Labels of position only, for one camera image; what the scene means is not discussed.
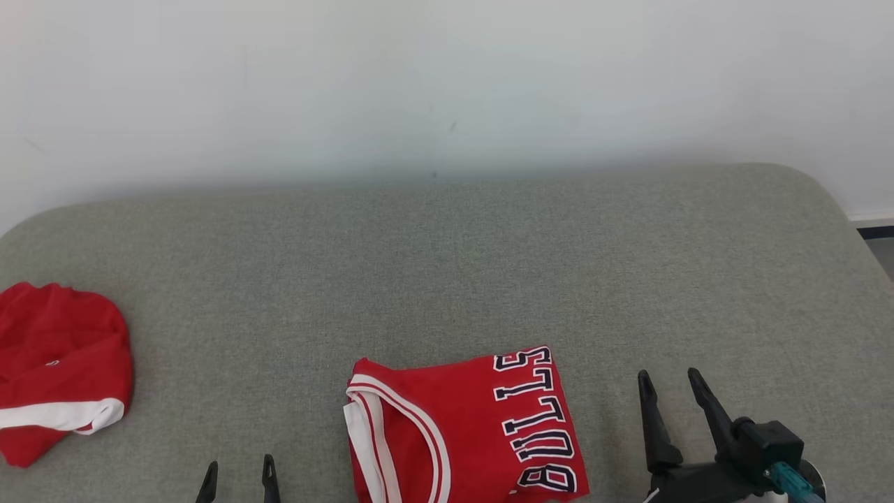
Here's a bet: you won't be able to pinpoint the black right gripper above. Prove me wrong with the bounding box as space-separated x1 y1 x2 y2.
637 368 772 503

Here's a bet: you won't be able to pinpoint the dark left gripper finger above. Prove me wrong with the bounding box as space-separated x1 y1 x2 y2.
261 454 282 503
195 461 219 503

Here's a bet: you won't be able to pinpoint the red shorts with white trim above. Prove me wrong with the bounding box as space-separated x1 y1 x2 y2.
0 282 134 468

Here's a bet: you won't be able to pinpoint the red white Bulls jersey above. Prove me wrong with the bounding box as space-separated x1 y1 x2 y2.
342 346 592 503

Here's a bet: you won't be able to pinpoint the grey fabric sofa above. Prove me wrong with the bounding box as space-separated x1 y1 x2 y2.
0 163 894 503

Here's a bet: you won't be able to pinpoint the teal cable connector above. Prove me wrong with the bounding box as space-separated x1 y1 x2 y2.
768 461 825 503

